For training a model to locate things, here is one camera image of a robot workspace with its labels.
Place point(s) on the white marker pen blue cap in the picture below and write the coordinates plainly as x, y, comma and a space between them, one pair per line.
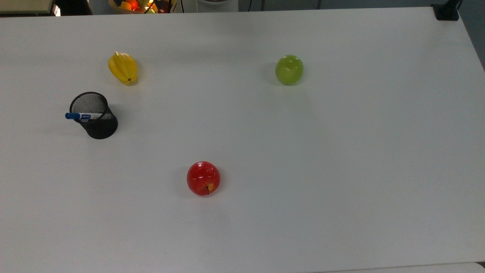
89, 116

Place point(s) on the black mesh pen cup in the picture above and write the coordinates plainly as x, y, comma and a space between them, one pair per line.
100, 129

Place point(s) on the red plastic apple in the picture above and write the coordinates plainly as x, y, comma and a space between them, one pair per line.
203, 178

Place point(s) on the green plastic apple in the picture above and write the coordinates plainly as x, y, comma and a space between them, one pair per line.
289, 69

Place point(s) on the yellow plastic starfruit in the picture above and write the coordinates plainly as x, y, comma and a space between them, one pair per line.
123, 68

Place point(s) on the bowl of toy fruit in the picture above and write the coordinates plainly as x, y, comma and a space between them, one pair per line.
133, 5

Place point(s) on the black table clamp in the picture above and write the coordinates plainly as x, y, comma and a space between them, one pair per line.
445, 13

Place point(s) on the beige wooden board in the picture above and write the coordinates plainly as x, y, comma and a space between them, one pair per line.
24, 5

